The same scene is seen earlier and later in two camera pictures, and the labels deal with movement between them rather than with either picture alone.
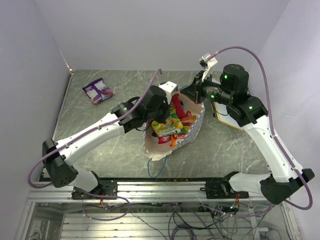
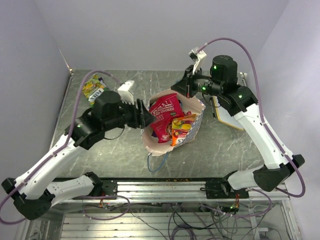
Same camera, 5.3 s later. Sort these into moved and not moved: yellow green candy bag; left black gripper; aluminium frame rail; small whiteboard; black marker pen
Moved: yellow green candy bag; left black gripper
Not moved: aluminium frame rail; black marker pen; small whiteboard
